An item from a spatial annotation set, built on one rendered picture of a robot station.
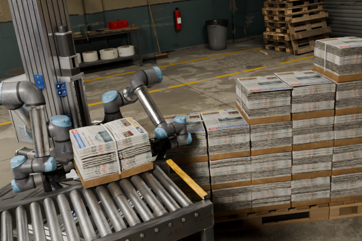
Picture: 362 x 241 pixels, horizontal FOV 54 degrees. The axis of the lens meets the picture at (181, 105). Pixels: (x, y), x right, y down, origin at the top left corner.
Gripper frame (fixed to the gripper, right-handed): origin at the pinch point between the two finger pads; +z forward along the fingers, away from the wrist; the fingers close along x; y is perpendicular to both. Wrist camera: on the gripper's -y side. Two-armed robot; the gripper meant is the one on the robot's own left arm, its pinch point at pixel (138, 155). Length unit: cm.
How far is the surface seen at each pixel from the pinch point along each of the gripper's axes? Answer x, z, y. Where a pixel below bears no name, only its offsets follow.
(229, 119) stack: -7, -71, 3
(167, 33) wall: -664, -320, -27
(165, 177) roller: 33.6, -2.5, 0.4
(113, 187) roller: 26.7, 23.8, 0.2
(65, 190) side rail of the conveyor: 15.4, 46.2, 0.3
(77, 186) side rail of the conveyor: 15.5, 39.8, 0.3
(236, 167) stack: 7, -65, -27
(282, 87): 17, -97, 27
